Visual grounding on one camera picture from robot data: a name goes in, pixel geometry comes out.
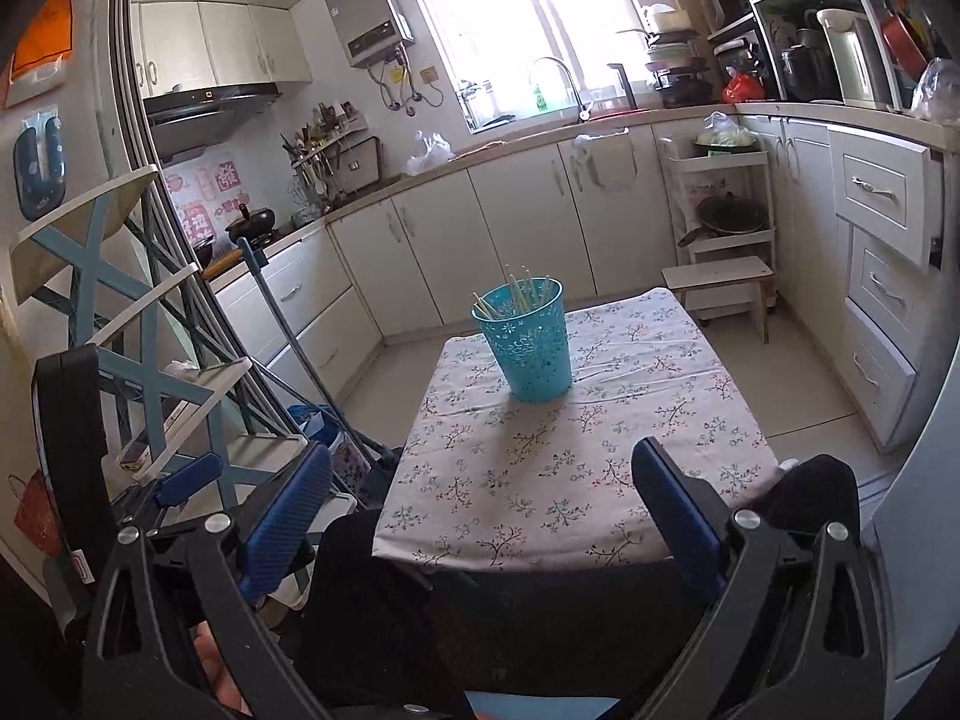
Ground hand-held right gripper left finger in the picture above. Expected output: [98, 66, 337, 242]
[81, 442, 335, 720]

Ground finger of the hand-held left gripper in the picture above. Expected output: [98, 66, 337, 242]
[120, 452, 226, 533]

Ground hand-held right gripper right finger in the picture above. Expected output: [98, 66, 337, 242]
[631, 436, 890, 720]

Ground turquoise perforated plastic basket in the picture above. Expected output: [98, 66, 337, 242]
[471, 277, 575, 404]

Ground bundle of wooden chopsticks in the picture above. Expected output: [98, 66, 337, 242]
[472, 264, 560, 320]

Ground person's left hand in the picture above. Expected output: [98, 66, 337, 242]
[192, 634, 253, 718]

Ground white smartphone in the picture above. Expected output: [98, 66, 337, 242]
[116, 441, 162, 475]

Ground floral printed box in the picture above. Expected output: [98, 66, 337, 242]
[330, 439, 376, 500]

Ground blue plastic basin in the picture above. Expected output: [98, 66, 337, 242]
[289, 403, 338, 445]

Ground floral printed tablecloth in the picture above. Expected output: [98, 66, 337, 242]
[373, 286, 781, 571]

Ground blue flat mop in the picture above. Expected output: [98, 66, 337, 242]
[236, 238, 402, 481]

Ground blue and cream shelf rack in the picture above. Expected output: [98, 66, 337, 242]
[7, 165, 353, 616]

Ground person's black trousers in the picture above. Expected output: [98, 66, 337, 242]
[289, 454, 863, 720]

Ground small white step stool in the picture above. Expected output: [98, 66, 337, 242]
[661, 255, 776, 346]

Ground black wok with lid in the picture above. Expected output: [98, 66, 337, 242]
[225, 202, 280, 245]

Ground dark wok in trolley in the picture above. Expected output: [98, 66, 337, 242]
[679, 195, 773, 248]

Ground white slim storage trolley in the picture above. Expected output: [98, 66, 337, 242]
[660, 131, 777, 316]

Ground white hanging bag holder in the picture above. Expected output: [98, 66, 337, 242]
[574, 127, 638, 192]

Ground black range hood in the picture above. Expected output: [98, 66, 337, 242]
[142, 82, 282, 158]

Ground bag of green vegetables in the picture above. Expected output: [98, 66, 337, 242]
[694, 112, 758, 155]

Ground white plastic bag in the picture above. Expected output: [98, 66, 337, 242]
[407, 131, 456, 177]

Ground red plastic bag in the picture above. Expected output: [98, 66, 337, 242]
[722, 67, 767, 104]

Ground chrome kitchen faucet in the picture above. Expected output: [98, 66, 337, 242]
[529, 56, 593, 125]

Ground dish rack with pans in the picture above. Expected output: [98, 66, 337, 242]
[645, 4, 713, 110]

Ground black microwave oven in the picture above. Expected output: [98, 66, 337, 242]
[712, 37, 767, 95]

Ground black countertop appliance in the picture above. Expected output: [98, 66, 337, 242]
[780, 45, 826, 102]

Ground white electric kettle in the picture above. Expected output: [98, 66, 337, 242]
[816, 7, 893, 107]

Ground clear plastic bag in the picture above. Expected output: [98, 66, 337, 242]
[911, 56, 960, 121]

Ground bright kitchen window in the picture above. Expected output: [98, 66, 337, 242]
[394, 0, 676, 132]

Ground red pan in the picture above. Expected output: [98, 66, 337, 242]
[881, 11, 931, 80]

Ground red bag wall sticker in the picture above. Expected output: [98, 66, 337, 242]
[11, 469, 65, 556]

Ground black wok with wooden handle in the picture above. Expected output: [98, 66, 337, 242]
[196, 236, 245, 278]

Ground pink wall stickers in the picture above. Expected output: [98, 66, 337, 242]
[165, 157, 245, 241]

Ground blue u-shaped wall hanger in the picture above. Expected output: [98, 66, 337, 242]
[13, 116, 68, 215]

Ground wall-mounted utensil rack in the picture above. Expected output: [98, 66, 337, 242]
[281, 101, 383, 203]

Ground orange wall pouch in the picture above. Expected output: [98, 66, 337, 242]
[4, 0, 76, 107]

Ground white upper wall cabinets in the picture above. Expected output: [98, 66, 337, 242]
[131, 0, 314, 98]

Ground white wall water heater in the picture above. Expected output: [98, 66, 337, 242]
[325, 0, 416, 68]

